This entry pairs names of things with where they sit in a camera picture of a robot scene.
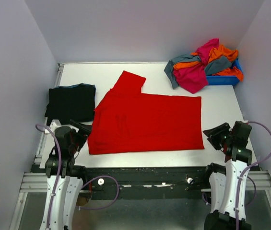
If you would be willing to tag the blue t-shirt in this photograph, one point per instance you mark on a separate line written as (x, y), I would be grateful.
(76, 85)

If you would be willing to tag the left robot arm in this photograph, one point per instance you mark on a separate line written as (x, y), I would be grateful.
(64, 178)

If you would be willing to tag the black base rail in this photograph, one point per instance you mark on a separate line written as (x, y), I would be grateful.
(143, 183)

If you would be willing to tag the black t-shirt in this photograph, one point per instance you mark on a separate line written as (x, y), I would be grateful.
(77, 104)

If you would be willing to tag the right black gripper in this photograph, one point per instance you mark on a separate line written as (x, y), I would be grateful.
(224, 127)

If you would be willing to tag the orange t-shirt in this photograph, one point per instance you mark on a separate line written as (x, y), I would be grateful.
(216, 53)

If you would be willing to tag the grey-blue t-shirt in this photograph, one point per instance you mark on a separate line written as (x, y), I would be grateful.
(168, 72)

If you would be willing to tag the magenta t-shirt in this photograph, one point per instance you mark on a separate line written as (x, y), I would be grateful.
(189, 70)

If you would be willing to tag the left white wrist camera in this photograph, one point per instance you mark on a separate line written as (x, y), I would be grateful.
(52, 127)

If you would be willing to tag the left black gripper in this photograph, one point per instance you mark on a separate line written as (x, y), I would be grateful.
(83, 132)

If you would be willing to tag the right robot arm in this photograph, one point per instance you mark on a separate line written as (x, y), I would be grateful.
(228, 182)

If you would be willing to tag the red t-shirt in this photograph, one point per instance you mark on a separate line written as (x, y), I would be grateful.
(127, 120)

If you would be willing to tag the blue plastic bin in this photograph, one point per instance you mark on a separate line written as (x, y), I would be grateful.
(224, 72)

